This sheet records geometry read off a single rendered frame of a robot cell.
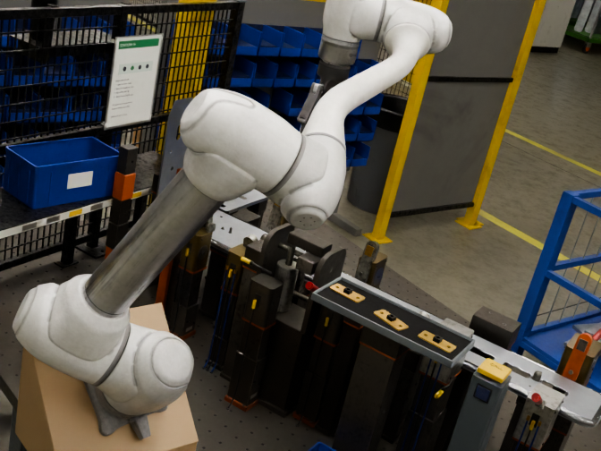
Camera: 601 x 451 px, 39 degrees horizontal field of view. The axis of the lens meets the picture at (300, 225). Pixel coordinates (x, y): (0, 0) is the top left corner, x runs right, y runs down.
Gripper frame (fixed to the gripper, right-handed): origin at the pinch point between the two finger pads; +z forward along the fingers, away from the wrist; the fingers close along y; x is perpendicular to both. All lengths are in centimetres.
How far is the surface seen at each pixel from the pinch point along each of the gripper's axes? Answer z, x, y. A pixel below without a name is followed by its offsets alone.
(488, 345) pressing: 46, -49, 30
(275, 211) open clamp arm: 41, 30, 40
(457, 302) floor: 146, 24, 254
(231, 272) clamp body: 44.6, 17.7, 1.4
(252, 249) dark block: 34.4, 11.7, 0.0
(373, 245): 37, -6, 39
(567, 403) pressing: 46, -74, 21
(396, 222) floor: 146, 100, 327
